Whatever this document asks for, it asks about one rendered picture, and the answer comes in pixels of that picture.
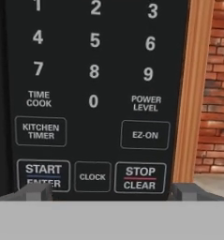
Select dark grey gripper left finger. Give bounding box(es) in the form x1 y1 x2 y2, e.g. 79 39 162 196
0 182 53 202

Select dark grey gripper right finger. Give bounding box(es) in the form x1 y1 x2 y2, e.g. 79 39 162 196
170 183 224 202

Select black microwave oven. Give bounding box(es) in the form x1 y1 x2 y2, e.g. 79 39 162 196
0 0 192 202

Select wooden cabinet side panel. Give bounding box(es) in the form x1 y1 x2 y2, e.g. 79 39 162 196
171 0 217 186

